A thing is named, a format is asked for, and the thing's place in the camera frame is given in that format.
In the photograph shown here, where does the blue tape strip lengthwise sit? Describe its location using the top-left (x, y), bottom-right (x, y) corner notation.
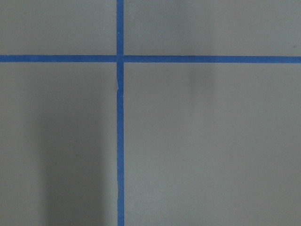
top-left (116, 0), bottom-right (125, 226)

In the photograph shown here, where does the blue tape strip crosswise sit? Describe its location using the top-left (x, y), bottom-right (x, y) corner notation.
top-left (0, 55), bottom-right (301, 64)

